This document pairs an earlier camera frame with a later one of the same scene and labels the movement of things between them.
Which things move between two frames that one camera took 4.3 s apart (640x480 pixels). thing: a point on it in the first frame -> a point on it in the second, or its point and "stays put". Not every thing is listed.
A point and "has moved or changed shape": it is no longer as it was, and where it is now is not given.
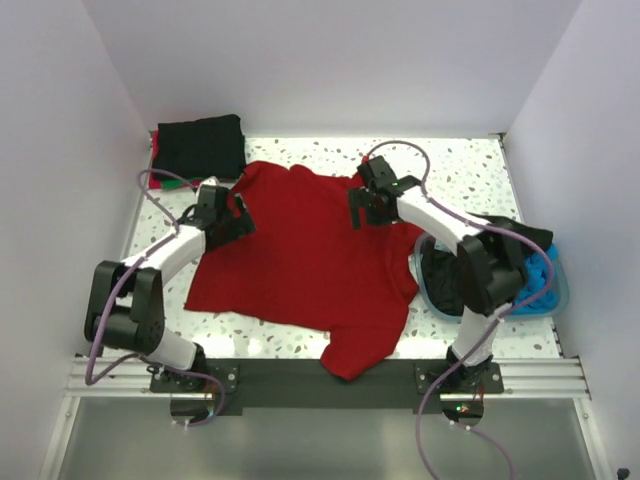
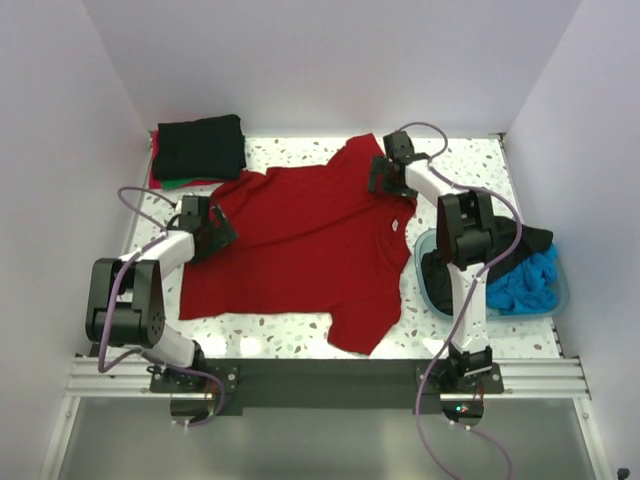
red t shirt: x=309 y=269 has moved or changed shape
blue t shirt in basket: x=536 y=276 stays put
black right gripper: x=358 y=198 -> x=380 y=166
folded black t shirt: x=206 y=148 stays put
